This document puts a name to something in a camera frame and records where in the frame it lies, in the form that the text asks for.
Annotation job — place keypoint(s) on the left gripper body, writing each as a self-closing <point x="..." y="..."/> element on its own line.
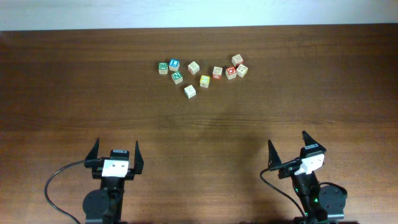
<point x="130" y="175"/>

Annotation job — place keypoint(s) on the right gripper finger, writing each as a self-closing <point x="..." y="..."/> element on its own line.
<point x="274" y="160"/>
<point x="308" y="140"/>

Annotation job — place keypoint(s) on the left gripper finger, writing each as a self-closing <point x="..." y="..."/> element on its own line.
<point x="138" y="160"/>
<point x="93" y="154"/>

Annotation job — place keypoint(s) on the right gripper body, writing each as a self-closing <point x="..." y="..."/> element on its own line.
<point x="288" y="170"/>

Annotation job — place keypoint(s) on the green edged plain block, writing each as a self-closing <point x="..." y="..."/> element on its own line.
<point x="189" y="91"/>

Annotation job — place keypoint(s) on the beige engraved wooden block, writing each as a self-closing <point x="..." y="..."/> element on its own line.
<point x="242" y="70"/>

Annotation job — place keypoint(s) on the yellow framed wooden block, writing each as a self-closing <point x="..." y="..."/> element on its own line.
<point x="204" y="81"/>

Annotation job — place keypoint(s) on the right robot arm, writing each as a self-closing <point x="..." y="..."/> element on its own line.
<point x="320" y="202"/>

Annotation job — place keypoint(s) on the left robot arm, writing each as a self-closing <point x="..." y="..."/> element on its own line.
<point x="104" y="205"/>

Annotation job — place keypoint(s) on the green N letter block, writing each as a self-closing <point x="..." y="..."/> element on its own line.
<point x="177" y="77"/>

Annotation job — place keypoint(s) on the green R letter block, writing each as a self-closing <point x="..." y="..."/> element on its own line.
<point x="163" y="68"/>

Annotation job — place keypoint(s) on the red O letter block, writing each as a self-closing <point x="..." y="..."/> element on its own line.
<point x="231" y="73"/>

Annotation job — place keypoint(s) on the blue L letter block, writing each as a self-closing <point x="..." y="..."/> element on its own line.
<point x="174" y="65"/>

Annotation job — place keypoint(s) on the red snail picture block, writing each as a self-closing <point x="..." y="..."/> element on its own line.
<point x="217" y="72"/>

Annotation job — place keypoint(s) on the red edged far block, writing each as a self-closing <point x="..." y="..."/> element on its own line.
<point x="237" y="60"/>

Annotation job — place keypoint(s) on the number 2 wooden block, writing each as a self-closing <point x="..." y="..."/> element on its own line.
<point x="193" y="68"/>

